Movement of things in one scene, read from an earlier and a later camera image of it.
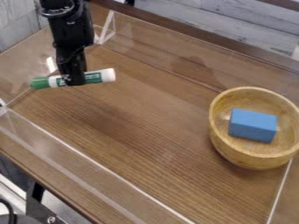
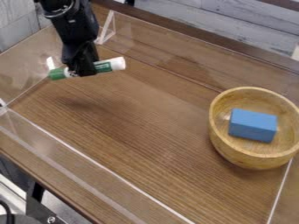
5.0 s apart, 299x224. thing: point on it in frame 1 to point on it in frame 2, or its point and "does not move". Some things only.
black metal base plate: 40,211 does not move
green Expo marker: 94,76 to 105,66
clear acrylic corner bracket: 102,32 does not move
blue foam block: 252,125 does not move
